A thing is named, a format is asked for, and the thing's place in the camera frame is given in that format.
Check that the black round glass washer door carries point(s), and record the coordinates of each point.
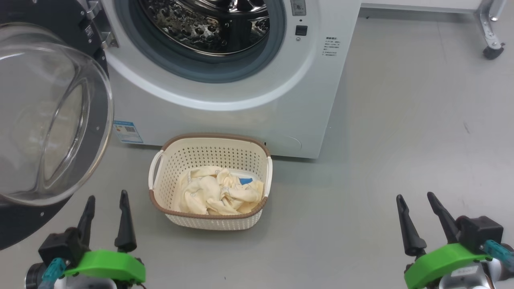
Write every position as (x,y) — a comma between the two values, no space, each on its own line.
(40,120)

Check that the cream perforated laundry basket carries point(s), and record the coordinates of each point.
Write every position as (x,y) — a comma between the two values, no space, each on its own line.
(217,150)

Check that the cream garment with blue patch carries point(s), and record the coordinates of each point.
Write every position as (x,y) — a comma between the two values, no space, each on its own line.
(196,194)
(249,193)

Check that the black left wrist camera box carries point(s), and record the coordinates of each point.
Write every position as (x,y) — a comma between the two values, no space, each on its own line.
(60,247)

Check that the blue energy label sticker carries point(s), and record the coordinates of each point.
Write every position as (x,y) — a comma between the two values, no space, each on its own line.
(128,131)

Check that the white front-load washing machine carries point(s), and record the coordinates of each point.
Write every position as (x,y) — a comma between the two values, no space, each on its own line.
(241,120)

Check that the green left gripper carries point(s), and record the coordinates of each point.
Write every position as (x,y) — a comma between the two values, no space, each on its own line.
(108,263)

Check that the grey metal leg with caster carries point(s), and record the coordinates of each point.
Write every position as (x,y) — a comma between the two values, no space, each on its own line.
(490,32)

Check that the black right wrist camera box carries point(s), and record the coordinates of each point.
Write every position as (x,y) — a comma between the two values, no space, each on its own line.
(480,233)

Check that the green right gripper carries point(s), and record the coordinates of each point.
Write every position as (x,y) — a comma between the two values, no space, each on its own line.
(437,263)

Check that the small printed text sticker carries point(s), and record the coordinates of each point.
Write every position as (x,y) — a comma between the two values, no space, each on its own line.
(331,46)

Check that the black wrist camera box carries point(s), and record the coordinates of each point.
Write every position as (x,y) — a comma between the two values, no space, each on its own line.
(60,247)
(480,233)

